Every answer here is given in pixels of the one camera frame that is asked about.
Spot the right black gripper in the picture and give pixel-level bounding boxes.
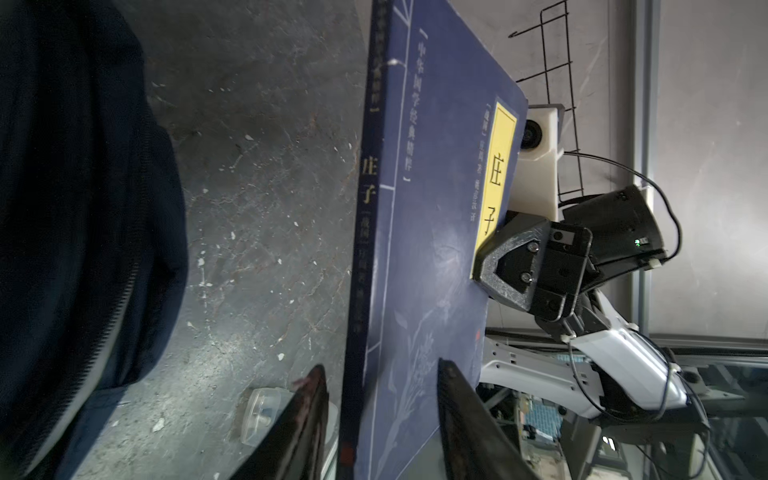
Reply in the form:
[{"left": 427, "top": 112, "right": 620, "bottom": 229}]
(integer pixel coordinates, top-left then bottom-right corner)
[{"left": 472, "top": 185, "right": 666, "bottom": 321}]

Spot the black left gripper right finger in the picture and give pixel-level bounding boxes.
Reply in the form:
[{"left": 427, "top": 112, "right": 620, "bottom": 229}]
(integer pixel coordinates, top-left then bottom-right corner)
[{"left": 437, "top": 358, "right": 537, "bottom": 479}]

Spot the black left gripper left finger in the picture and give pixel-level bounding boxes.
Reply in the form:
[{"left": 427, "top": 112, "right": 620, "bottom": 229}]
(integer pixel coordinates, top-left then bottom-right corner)
[{"left": 232, "top": 364, "right": 329, "bottom": 480}]

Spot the navy blue notebook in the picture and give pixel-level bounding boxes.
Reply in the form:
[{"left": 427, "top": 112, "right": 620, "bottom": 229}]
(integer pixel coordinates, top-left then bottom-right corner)
[{"left": 336, "top": 1, "right": 529, "bottom": 479}]

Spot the navy blue student backpack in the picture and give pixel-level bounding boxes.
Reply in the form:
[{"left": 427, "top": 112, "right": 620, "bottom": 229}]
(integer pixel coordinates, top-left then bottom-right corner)
[{"left": 1, "top": 1, "right": 188, "bottom": 479}]

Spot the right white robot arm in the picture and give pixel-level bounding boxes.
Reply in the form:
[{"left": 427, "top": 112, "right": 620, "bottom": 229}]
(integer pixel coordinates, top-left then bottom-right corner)
[{"left": 472, "top": 186, "right": 690, "bottom": 423}]

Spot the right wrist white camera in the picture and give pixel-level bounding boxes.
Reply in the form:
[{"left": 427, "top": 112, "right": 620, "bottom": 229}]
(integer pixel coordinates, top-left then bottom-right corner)
[{"left": 508, "top": 104, "right": 565, "bottom": 221}]

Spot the black wire hook rack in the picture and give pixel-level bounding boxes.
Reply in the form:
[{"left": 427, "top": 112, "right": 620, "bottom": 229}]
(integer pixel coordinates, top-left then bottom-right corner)
[{"left": 508, "top": 1, "right": 586, "bottom": 205}]

